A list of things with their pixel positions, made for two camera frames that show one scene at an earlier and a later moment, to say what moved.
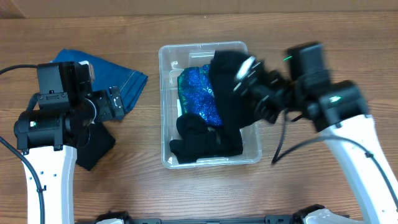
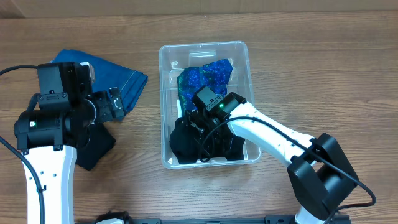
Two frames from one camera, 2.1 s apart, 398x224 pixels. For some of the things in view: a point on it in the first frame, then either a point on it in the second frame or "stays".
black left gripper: (102, 99) stays
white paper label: (179, 108) stays
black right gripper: (249, 78) -> (193, 121)
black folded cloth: (101, 142) stays
